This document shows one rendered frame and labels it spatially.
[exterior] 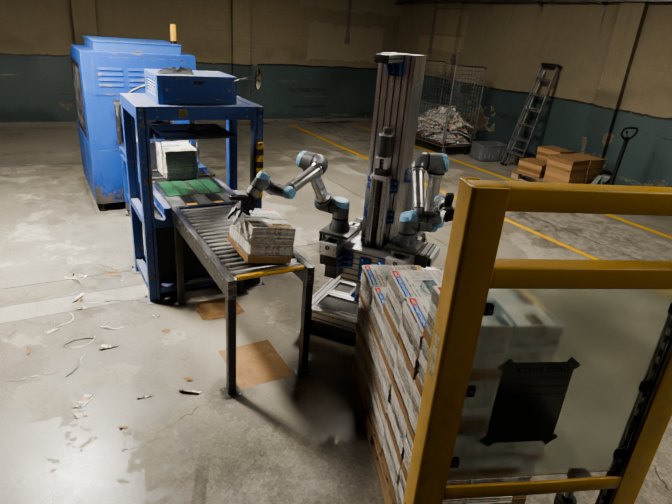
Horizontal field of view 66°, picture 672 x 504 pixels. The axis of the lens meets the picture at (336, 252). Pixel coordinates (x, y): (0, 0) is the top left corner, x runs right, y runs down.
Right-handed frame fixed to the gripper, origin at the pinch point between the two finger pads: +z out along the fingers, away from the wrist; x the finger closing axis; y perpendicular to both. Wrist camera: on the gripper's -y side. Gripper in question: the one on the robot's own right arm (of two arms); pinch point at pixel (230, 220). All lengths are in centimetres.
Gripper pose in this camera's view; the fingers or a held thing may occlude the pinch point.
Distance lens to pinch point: 314.5
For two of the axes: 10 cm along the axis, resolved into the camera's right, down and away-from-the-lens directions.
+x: -4.8, -3.6, 8.0
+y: 6.8, 4.2, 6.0
